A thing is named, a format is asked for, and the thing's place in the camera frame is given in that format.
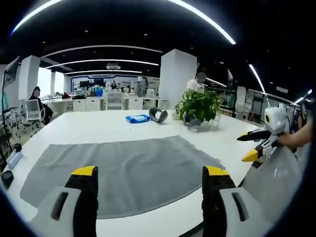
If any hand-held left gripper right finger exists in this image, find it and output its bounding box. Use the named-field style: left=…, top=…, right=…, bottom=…
left=201, top=165, right=277, bottom=237

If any white office chair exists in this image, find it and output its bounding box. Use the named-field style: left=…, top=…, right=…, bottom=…
left=24, top=98, right=45, bottom=127
left=106, top=90, right=124, bottom=111

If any person's right hand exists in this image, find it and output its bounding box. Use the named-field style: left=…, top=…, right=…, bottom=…
left=277, top=132, right=297, bottom=149

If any grey curved headset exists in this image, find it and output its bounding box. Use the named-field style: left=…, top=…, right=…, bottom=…
left=149, top=107, right=169, bottom=124

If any grey towel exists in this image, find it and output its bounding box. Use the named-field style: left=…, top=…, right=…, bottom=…
left=19, top=135, right=226, bottom=220

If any white desk row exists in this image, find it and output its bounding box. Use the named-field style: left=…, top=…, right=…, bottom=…
left=41, top=95, right=161, bottom=114

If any blue wet wipes pack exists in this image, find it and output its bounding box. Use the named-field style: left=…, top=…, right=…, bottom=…
left=125, top=114, right=151, bottom=124

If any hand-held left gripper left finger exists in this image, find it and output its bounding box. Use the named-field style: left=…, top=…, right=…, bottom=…
left=31, top=165, right=98, bottom=237

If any green potted plant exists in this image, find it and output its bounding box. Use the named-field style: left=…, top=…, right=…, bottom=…
left=175, top=90, right=222, bottom=132

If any white power strip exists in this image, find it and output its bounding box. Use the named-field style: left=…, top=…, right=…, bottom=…
left=6, top=150, right=23, bottom=170

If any small black device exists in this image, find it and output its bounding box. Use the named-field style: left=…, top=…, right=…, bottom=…
left=0, top=169, right=14, bottom=189

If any grey curved holder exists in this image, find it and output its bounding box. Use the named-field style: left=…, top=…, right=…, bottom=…
left=183, top=115, right=204, bottom=132

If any white table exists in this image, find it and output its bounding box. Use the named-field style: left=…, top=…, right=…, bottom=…
left=0, top=108, right=267, bottom=237

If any white square pillar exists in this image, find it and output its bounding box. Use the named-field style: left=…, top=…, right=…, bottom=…
left=159, top=48, right=198, bottom=111
left=17, top=55, right=41, bottom=102

